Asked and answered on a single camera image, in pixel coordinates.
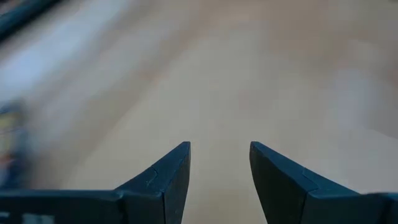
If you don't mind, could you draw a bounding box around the black aluminium table frame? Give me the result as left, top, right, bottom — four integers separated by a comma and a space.
0, 0, 62, 40

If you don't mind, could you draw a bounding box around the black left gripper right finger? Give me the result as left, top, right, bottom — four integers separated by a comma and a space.
249, 141, 398, 224

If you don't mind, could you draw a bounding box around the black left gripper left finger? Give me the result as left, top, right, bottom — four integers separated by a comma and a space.
0, 141, 192, 224

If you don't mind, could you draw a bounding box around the black fire noodle pack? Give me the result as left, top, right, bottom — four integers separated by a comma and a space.
0, 101, 30, 189

